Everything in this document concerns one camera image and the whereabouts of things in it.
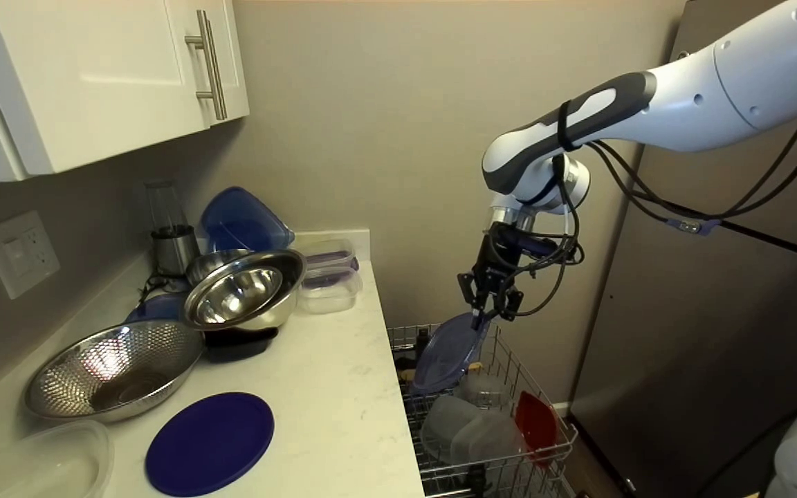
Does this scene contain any wire dishwasher rack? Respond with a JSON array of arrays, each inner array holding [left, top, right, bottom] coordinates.
[[389, 326, 579, 498]]

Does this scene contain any steel mesh colander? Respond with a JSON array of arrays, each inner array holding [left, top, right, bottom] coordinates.
[[23, 320, 205, 424]]

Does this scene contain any white wall outlet plate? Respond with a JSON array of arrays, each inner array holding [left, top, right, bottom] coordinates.
[[0, 211, 61, 299]]

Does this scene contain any dark blue round lid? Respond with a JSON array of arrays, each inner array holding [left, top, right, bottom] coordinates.
[[144, 393, 273, 498]]

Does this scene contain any light blue square lid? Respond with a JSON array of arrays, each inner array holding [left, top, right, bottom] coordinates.
[[412, 313, 490, 393]]

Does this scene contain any steel blender base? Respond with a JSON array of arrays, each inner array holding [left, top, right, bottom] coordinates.
[[153, 225, 198, 276]]

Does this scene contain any stainless steel refrigerator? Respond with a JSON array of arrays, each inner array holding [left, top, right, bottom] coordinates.
[[569, 0, 797, 498]]

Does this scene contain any steel cabinet handle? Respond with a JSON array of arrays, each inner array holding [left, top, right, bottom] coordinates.
[[186, 12, 227, 118]]

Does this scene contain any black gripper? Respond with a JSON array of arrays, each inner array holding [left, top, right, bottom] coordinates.
[[457, 220, 522, 320]]

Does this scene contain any clear plastic container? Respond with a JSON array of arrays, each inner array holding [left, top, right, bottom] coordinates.
[[295, 236, 359, 315]]

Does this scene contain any steel mixing bowl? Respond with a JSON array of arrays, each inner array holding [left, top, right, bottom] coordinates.
[[183, 248, 304, 333]]

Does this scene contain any red round lid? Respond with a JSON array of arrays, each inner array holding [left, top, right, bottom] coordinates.
[[514, 389, 558, 451]]

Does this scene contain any clear glass bowl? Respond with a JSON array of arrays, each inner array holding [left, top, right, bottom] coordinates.
[[0, 424, 111, 498]]

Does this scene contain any blue lid leaning on wall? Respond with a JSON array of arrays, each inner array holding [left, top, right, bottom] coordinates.
[[203, 185, 294, 251]]

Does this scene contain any frosted plastic container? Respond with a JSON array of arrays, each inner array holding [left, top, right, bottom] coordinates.
[[421, 393, 518, 461]]

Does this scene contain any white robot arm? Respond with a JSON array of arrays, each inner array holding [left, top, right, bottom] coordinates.
[[460, 0, 797, 320]]

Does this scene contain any black plate under bowl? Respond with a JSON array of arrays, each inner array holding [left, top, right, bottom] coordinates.
[[205, 328, 277, 362]]

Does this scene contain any white upper cabinet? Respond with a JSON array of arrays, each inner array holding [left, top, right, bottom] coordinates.
[[0, 0, 250, 182]]

